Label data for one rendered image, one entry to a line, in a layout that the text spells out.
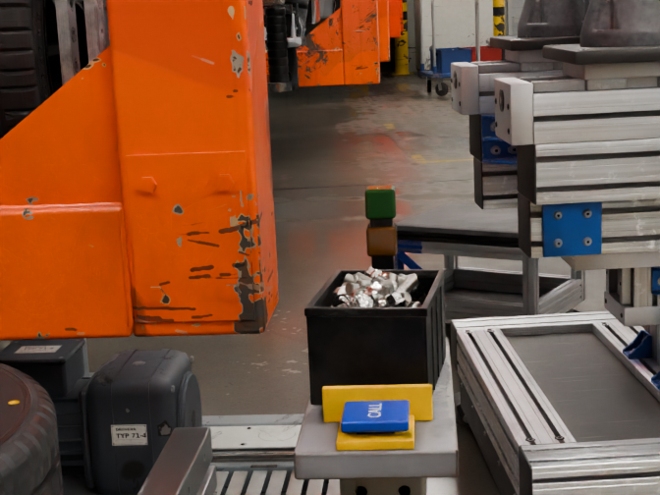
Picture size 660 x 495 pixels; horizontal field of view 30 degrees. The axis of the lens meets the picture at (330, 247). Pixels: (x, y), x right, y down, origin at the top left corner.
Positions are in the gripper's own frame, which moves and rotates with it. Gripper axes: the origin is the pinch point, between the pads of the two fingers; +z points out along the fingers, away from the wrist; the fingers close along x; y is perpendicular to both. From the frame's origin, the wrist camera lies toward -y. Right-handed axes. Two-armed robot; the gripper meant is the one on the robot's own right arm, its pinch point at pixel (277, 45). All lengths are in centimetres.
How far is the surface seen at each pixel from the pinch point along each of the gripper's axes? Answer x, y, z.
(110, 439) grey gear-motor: -22, -50, 61
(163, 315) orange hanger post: -10, -28, 81
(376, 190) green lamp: 16, -17, 62
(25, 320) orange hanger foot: -27, -28, 79
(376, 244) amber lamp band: 16, -24, 63
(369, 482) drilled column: 13, -47, 88
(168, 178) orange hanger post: -8, -12, 81
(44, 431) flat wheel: -19, -33, 104
